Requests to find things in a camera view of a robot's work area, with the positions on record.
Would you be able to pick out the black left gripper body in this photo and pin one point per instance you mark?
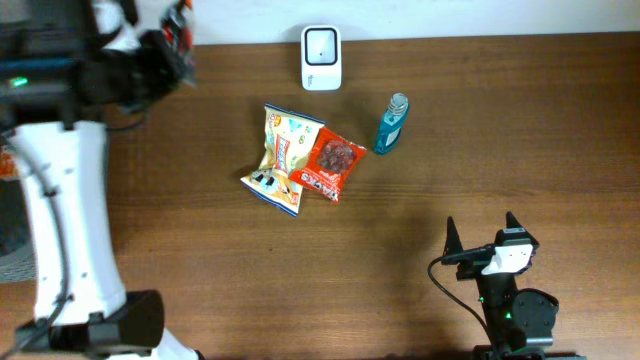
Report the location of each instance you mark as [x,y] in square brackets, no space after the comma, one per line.
[131,75]

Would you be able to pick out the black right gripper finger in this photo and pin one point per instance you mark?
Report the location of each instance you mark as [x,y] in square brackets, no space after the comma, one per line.
[453,243]
[511,222]

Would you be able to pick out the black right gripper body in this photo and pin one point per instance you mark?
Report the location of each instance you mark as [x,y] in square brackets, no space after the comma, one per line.
[471,270]

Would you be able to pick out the blue liquid bottle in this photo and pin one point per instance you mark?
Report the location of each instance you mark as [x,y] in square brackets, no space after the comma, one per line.
[391,124]

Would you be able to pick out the red snack bag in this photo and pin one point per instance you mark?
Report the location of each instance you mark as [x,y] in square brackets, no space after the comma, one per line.
[330,162]

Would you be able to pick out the yellow cookie snack bag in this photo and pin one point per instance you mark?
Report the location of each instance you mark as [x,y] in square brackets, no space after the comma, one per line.
[289,139]

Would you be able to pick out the grey orange snack packet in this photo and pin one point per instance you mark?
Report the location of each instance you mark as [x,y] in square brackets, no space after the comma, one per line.
[176,26]

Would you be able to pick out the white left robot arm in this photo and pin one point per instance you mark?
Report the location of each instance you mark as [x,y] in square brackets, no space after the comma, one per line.
[62,62]

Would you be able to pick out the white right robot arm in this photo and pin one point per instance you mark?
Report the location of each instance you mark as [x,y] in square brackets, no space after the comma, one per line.
[518,322]

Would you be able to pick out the grey plastic mesh basket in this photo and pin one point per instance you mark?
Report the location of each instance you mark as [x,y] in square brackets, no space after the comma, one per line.
[18,265]

